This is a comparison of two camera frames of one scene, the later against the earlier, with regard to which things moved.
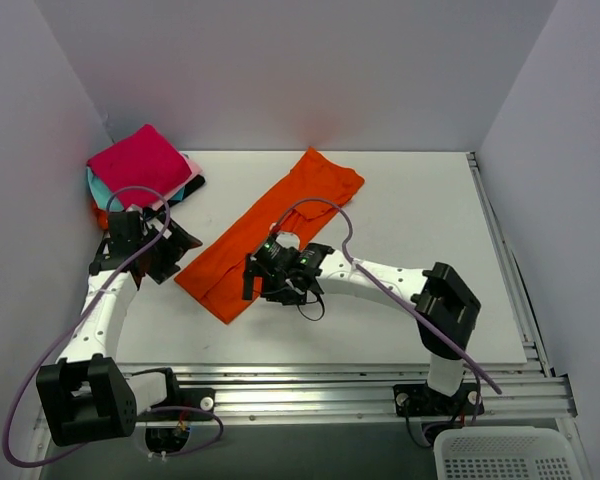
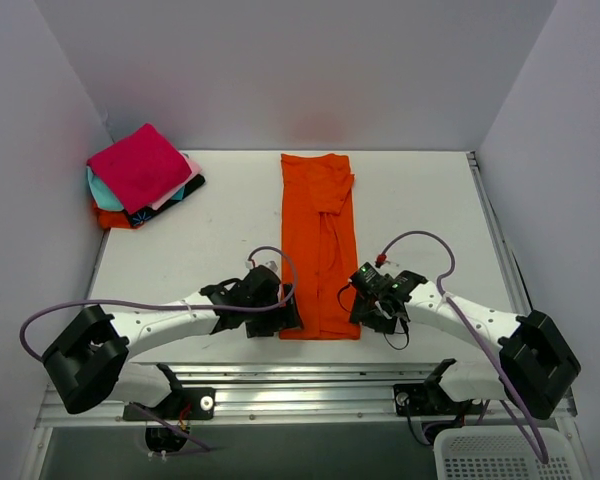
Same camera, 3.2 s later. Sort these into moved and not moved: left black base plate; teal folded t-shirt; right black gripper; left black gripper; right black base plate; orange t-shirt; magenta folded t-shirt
Moved: right black gripper; left black gripper; orange t-shirt
Not moved: left black base plate; right black base plate; teal folded t-shirt; magenta folded t-shirt
